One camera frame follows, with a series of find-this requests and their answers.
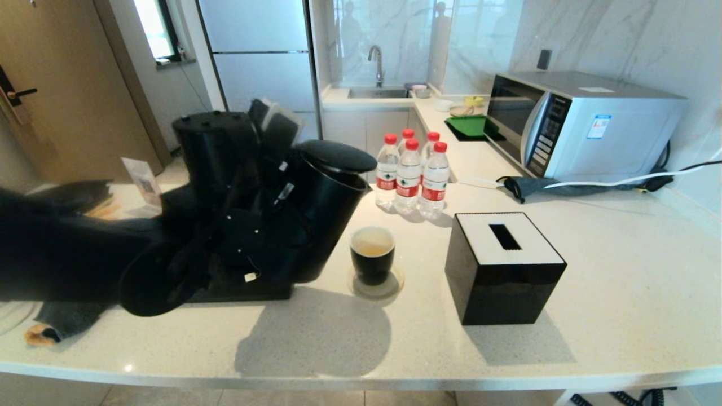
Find black electric kettle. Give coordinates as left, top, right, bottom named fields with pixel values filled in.
left=271, top=140, right=377, bottom=284

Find silver microwave oven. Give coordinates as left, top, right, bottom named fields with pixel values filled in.
left=486, top=70, right=689, bottom=182

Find black serving tray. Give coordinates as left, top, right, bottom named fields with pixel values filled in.
left=186, top=275, right=295, bottom=303

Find brown wooden door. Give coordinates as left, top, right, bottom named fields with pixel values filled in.
left=0, top=0, right=164, bottom=184

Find grey cloth tan end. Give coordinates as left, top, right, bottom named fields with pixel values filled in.
left=24, top=302, right=108, bottom=346

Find window with dark frame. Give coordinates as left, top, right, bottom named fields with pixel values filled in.
left=134, top=0, right=182, bottom=64

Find steel kitchen sink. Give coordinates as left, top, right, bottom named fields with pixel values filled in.
left=347, top=86, right=412, bottom=100

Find black plastic sheet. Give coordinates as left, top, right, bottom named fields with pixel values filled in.
left=28, top=180, right=113, bottom=215

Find white kitchen cabinets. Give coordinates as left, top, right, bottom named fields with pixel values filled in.
left=323, top=107, right=424, bottom=184

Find white refrigerator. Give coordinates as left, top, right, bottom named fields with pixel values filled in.
left=197, top=0, right=327, bottom=147

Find chrome kitchen faucet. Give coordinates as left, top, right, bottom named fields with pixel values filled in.
left=368, top=45, right=385, bottom=88

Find round white coaster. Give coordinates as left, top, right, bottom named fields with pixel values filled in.
left=347, top=265, right=406, bottom=301

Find acrylic wifi QR sign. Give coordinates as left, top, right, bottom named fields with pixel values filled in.
left=121, top=157, right=164, bottom=209

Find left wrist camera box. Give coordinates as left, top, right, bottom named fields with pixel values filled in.
left=248, top=100, right=303, bottom=154

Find black mug white inside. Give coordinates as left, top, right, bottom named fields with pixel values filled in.
left=350, top=227, right=397, bottom=286

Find black microwave power cable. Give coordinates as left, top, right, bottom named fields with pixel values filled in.
left=651, top=141, right=722, bottom=188

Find black coiled cable with plug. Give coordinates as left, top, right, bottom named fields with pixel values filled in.
left=570, top=386, right=677, bottom=406

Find black door handle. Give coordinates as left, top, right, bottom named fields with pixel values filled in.
left=0, top=67, right=38, bottom=107

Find black tissue box white lid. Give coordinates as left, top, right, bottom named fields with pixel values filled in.
left=445, top=212, right=567, bottom=326

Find green plastic tray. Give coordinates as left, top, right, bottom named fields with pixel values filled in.
left=444, top=114, right=503, bottom=139

